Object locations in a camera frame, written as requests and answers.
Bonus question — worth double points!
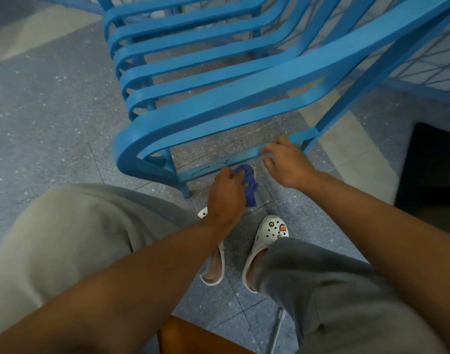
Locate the person's left hand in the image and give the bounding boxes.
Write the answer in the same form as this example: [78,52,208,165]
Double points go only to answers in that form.
[207,166,248,227]

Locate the person's right hand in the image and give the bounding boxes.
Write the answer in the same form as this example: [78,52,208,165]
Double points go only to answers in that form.
[261,135,318,192]

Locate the dark blue cloth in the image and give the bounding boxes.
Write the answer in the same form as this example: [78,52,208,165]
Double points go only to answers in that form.
[234,164,259,208]

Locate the blue slatted chair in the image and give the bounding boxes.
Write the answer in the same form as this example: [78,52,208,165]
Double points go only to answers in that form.
[101,0,450,199]

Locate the person's right forearm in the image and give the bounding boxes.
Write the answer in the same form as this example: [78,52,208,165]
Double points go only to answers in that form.
[302,171,450,352]

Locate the person's left forearm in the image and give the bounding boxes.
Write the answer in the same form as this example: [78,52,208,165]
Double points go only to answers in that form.
[0,217,226,354]

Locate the white right clog with charms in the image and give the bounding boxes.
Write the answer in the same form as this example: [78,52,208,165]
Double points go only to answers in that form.
[241,215,290,294]

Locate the white left clog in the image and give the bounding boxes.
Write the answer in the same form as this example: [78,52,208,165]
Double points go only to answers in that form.
[197,207,226,286]

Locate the metal stool leg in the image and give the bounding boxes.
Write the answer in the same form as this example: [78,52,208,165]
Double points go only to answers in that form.
[267,308,287,354]

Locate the black mat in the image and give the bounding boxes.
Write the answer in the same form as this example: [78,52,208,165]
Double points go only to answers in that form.
[394,122,450,240]

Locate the brown wooden stool seat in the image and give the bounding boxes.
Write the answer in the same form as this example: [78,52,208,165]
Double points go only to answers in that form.
[157,315,256,354]

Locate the grey trousers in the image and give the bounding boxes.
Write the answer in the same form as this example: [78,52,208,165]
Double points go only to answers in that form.
[0,183,450,354]

